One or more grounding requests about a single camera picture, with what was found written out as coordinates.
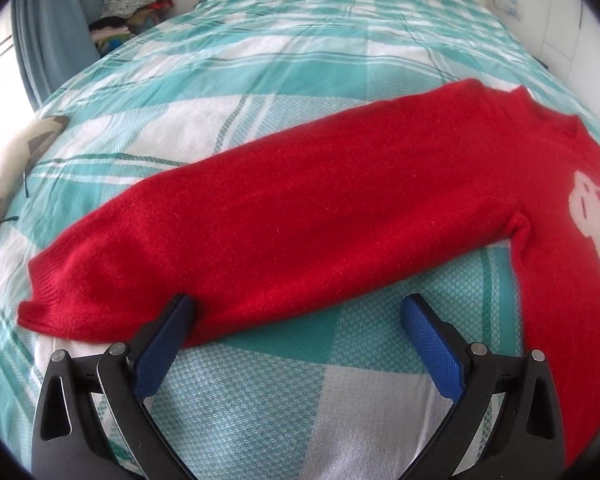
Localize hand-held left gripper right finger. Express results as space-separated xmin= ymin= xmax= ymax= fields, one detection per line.
xmin=400 ymin=294 xmax=567 ymax=480

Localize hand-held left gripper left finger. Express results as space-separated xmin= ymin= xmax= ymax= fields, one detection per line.
xmin=30 ymin=294 xmax=201 ymax=480

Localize red knit sweater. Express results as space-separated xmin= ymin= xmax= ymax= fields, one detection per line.
xmin=17 ymin=79 xmax=600 ymax=468

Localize pile of mixed clothes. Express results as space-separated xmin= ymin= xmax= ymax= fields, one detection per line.
xmin=89 ymin=0 xmax=176 ymax=55

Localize beige patterned cushion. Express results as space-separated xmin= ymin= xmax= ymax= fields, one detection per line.
xmin=0 ymin=115 xmax=71 ymax=241

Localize teal plaid bed sheet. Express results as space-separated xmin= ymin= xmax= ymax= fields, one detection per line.
xmin=0 ymin=0 xmax=600 ymax=480

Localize white wardrobe doors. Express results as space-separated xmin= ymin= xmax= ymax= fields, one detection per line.
xmin=530 ymin=0 xmax=600 ymax=128

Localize blue curtain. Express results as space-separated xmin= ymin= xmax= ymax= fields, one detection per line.
xmin=10 ymin=0 xmax=138 ymax=108

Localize white wall socket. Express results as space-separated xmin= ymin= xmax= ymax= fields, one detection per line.
xmin=492 ymin=0 xmax=523 ymax=21

